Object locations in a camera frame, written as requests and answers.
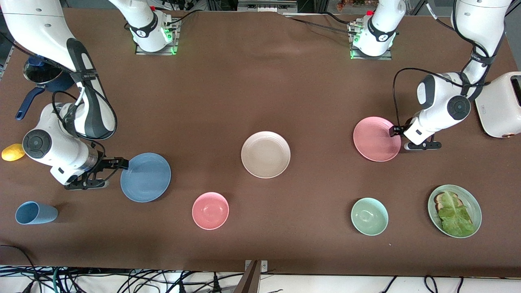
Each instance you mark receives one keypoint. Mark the pink plate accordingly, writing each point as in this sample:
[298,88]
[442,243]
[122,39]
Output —
[374,139]

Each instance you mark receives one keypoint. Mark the green plate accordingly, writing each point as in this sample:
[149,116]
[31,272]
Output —
[469,198]

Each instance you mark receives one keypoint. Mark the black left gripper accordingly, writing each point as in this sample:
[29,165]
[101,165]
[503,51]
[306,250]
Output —
[396,130]

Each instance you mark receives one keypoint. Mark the blue plate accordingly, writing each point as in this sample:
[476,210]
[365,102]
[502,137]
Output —
[145,177]

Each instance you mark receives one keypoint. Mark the green bowl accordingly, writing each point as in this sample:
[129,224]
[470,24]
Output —
[369,216]

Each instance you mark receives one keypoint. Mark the dark camera pole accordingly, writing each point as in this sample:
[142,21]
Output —
[249,280]

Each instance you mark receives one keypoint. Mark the toasted bread slice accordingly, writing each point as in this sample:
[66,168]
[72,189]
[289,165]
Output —
[438,198]

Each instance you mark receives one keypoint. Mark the beige plate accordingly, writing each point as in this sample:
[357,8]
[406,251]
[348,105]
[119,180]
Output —
[265,154]

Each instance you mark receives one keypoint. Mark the yellow lemon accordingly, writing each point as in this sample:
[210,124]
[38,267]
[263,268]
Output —
[11,154]

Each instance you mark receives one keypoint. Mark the green lettuce leaf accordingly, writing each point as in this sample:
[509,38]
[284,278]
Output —
[454,217]

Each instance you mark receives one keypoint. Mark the aluminium frame bar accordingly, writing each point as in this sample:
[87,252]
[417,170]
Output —
[266,6]

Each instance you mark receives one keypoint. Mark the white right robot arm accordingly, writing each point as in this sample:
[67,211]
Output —
[36,24]

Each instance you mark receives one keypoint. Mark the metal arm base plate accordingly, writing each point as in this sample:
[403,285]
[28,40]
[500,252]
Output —
[386,57]
[140,51]

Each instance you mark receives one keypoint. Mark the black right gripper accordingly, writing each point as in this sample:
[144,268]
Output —
[106,163]

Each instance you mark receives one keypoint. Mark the glass lid with blue knob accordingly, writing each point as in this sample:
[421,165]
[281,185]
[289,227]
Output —
[40,75]

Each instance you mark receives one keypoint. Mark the brown table cloth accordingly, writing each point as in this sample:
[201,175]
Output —
[260,81]

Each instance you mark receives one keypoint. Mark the pink bowl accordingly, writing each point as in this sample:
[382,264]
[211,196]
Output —
[210,211]

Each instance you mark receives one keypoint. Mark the dark blue saucepan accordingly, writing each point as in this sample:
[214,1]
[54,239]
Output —
[22,112]

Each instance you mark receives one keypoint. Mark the blue cup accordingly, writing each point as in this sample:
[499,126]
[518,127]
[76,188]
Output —
[40,213]

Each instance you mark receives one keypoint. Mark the white toaster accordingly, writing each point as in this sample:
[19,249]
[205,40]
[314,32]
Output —
[498,114]

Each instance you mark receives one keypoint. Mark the small metal bracket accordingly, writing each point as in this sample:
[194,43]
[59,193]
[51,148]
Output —
[264,266]

